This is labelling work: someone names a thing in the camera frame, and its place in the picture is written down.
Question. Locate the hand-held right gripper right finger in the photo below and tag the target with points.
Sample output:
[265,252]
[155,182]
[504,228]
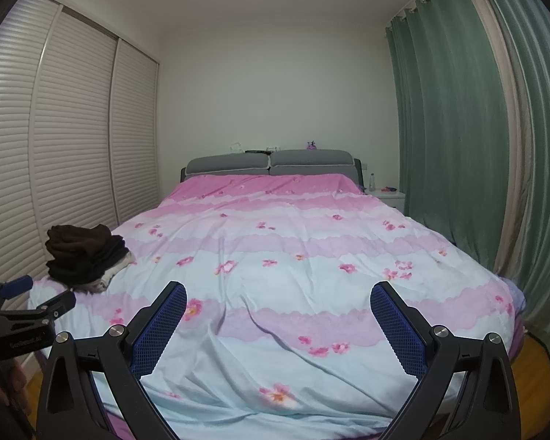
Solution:
[396,330]

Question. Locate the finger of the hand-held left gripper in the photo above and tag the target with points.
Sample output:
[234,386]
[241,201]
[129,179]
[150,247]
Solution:
[57,305]
[18,285]

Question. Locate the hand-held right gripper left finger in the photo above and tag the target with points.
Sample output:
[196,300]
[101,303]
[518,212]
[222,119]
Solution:
[160,330]

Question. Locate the brown pants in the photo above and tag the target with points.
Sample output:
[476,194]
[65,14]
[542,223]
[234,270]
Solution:
[78,238]

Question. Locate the person's left hand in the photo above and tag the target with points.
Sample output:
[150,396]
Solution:
[18,385]

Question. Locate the pile of folded clothes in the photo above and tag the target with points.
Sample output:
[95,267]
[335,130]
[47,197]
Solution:
[87,268]

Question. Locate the white folded cloth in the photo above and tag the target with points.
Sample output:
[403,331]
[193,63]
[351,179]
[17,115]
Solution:
[119,266]

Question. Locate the white nightstand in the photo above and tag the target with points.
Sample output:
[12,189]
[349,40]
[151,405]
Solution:
[394,200]

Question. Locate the white louvered wardrobe door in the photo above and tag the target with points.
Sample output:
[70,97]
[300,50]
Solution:
[135,137]
[78,137]
[9,146]

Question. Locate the small colourful object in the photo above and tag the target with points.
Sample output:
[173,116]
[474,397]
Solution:
[388,189]

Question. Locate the bed with pink floral duvet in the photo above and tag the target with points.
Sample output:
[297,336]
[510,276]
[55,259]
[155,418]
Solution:
[279,247]

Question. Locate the clear plastic bottle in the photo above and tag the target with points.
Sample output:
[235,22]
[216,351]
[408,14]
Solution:
[372,182]

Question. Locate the grey headboard cushion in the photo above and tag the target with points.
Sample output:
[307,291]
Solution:
[311,161]
[227,165]

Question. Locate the small clear greenish object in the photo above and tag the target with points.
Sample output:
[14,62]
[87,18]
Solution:
[235,146]

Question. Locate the flat dark object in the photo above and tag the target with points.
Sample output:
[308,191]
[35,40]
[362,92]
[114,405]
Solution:
[256,151]

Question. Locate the small purple toy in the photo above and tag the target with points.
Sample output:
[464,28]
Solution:
[310,145]

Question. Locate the dark bed headboard frame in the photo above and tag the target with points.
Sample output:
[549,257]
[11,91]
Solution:
[182,174]

